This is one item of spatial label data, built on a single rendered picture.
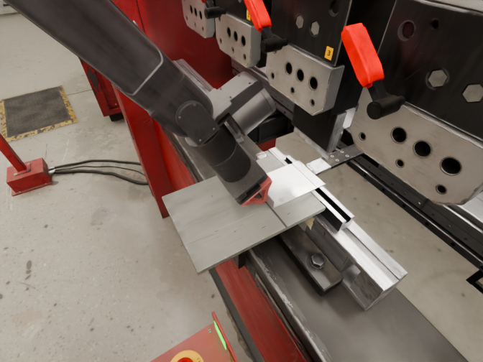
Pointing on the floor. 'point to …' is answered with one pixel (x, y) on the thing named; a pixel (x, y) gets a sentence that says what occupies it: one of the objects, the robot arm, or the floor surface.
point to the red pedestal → (24, 172)
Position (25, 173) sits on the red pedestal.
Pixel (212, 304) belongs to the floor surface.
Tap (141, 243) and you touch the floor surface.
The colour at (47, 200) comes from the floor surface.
